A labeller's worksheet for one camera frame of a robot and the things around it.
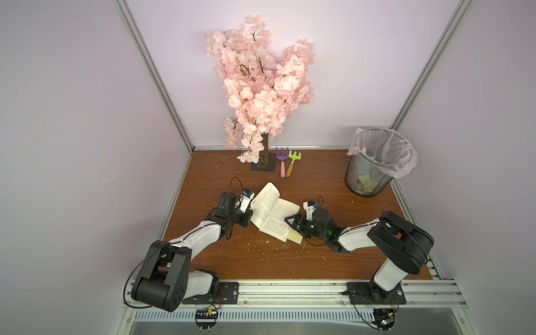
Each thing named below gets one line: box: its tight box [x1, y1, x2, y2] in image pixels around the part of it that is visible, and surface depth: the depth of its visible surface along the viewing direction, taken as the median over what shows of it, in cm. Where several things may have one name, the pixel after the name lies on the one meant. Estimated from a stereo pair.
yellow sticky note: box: [286, 227, 303, 245], surface depth 85 cm
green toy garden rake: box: [286, 150, 303, 178], surface depth 116 cm
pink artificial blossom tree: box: [204, 13, 317, 173], surface depth 76 cm
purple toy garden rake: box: [275, 147, 289, 178], surface depth 116 cm
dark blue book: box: [249, 182, 301, 243], surface depth 92 cm
